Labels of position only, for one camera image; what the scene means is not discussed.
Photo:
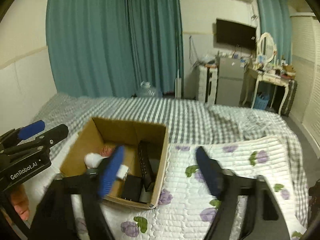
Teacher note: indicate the black remote control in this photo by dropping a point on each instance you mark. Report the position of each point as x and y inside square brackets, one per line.
[146, 165]

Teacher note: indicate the white louvred wardrobe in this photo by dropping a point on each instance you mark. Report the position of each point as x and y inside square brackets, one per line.
[307, 80]

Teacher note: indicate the dark suitcase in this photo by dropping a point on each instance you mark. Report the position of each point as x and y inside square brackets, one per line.
[291, 97]

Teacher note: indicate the floral white quilt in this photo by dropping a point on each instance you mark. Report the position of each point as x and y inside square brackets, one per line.
[182, 175]

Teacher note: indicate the small white box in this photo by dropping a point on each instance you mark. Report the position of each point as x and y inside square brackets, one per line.
[123, 172]

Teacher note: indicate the oval white vanity mirror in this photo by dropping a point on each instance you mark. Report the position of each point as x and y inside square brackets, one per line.
[267, 47]

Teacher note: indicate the narrow green curtain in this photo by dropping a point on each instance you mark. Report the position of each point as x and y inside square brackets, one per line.
[157, 42]

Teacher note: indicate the grey mini fridge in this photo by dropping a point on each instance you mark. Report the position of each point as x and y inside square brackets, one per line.
[230, 82]

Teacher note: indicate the clear water jug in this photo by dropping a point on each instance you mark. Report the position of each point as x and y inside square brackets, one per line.
[148, 91]

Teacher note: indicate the black wall television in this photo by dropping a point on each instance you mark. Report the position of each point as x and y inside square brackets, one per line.
[235, 33]

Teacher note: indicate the cardboard box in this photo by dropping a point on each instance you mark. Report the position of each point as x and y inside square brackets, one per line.
[115, 132]

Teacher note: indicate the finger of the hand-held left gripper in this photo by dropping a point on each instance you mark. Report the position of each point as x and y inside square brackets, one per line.
[56, 133]
[31, 130]

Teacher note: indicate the grey checked bed sheet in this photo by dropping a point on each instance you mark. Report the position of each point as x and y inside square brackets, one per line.
[187, 115]

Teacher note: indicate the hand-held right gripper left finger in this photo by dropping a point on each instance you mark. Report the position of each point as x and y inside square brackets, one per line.
[111, 175]

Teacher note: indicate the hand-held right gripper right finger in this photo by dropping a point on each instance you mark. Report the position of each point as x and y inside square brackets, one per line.
[210, 175]

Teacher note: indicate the teal window curtain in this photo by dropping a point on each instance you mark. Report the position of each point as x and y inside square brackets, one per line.
[272, 22]

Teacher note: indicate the blue laundry basket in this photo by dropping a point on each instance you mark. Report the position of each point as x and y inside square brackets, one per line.
[260, 102]

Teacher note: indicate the person's left hand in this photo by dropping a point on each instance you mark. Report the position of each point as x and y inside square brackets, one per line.
[22, 202]

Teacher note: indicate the dark patterned cloth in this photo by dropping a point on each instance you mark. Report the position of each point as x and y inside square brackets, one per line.
[315, 192]

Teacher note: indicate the wide green curtain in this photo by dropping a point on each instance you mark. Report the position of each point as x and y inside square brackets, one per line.
[87, 42]

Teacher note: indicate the small black box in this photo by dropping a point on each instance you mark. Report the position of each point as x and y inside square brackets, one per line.
[132, 187]

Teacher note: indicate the white pole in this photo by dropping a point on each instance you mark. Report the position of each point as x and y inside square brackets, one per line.
[178, 80]

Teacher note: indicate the white dressing table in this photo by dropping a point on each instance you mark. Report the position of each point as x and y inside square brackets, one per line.
[270, 80]

